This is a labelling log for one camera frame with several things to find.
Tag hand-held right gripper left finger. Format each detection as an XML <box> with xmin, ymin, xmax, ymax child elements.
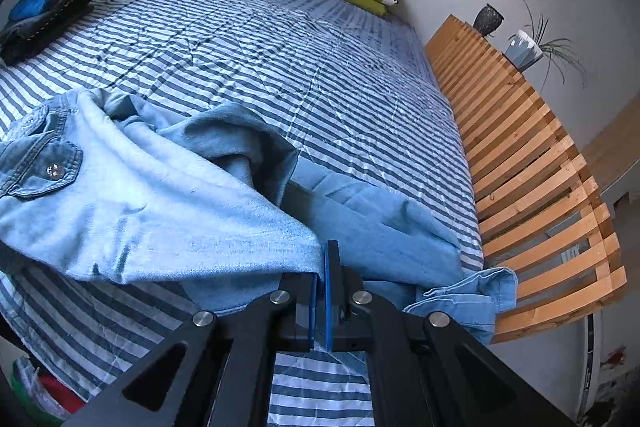
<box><xmin>62</xmin><ymin>274</ymin><xmax>321</xmax><ymax>427</ymax></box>

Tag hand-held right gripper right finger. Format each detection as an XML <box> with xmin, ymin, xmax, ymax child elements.
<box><xmin>326</xmin><ymin>240</ymin><xmax>576</xmax><ymax>427</ymax></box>

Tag light blue denim pants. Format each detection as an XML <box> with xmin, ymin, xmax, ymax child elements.
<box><xmin>0</xmin><ymin>88</ymin><xmax>518</xmax><ymax>345</ymax></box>

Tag blue white striped bed blanket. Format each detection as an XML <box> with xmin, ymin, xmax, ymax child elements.
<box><xmin>0</xmin><ymin>0</ymin><xmax>486</xmax><ymax>427</ymax></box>

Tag green red cloth bundle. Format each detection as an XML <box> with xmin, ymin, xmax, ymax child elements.
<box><xmin>10</xmin><ymin>354</ymin><xmax>86</xmax><ymax>423</ymax></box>

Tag grey plant pot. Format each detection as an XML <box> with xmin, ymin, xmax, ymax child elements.
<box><xmin>504</xmin><ymin>30</ymin><xmax>543</xmax><ymax>70</ymax></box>

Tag dark vase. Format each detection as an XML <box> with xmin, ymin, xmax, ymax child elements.
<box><xmin>472</xmin><ymin>4</ymin><xmax>503</xmax><ymax>38</ymax></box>

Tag green spindly plant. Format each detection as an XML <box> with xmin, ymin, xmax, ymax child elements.
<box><xmin>522</xmin><ymin>0</ymin><xmax>588</xmax><ymax>90</ymax></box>

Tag dark folded clothes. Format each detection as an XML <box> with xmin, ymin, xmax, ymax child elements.
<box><xmin>0</xmin><ymin>0</ymin><xmax>98</xmax><ymax>66</ymax></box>

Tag wooden slatted frame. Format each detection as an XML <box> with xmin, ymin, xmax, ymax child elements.
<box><xmin>424</xmin><ymin>14</ymin><xmax>628</xmax><ymax>345</ymax></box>

